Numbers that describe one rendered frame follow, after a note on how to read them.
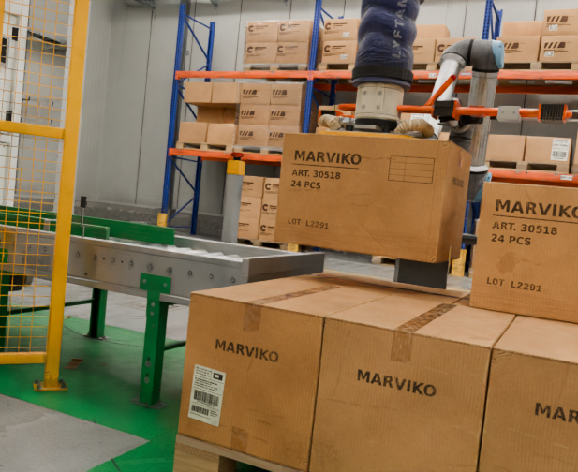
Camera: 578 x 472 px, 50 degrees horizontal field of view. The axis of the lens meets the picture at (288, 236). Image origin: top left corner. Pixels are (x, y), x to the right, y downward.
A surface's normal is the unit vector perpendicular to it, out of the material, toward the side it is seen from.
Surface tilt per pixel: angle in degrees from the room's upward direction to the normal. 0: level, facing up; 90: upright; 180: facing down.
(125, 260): 90
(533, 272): 90
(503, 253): 90
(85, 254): 90
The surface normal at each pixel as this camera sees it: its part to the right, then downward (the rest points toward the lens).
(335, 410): -0.43, 0.00
